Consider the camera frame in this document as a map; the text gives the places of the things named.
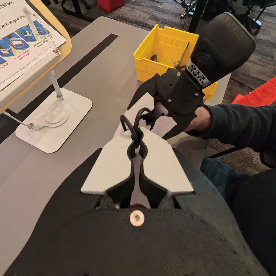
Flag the printed instruction sheet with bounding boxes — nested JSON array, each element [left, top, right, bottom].
[[0, 0, 67, 93]]

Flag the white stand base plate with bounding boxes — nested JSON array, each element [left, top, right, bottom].
[[16, 89, 93, 153]]

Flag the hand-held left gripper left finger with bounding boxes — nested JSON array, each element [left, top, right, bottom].
[[81, 130, 135, 195]]

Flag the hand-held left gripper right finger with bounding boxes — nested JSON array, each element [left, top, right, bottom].
[[141, 126, 194, 197]]

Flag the dark grey hub cable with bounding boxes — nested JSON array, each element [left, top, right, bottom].
[[120, 108, 153, 158]]

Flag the red plastic tub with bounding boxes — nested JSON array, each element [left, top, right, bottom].
[[97, 0, 125, 12]]

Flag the yellow plastic bin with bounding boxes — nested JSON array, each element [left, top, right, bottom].
[[133, 24, 218, 102]]

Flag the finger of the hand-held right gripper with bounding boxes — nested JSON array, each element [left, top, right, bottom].
[[114, 93, 156, 138], [151, 114, 177, 139]]

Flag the orange cone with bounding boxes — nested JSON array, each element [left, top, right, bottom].
[[233, 77, 276, 107]]

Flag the person's right hand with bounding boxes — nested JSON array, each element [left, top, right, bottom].
[[189, 105, 213, 133]]

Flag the person's right forearm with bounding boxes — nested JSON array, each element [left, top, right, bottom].
[[201, 103, 276, 153]]

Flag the person's legs in jeans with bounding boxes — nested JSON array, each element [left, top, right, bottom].
[[201, 156, 242, 203]]

